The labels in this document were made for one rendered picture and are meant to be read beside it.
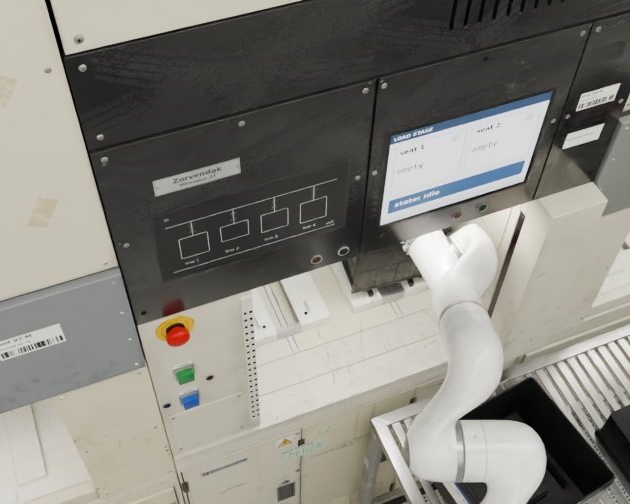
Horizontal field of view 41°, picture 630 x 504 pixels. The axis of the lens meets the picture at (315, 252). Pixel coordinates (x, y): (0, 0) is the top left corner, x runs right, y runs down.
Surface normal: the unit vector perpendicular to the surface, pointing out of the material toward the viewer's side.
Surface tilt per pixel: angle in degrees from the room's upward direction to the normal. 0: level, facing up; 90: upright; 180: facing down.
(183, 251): 90
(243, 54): 90
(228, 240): 90
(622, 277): 0
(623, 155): 90
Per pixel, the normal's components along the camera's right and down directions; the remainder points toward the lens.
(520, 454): 0.05, -0.28
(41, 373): 0.37, 0.74
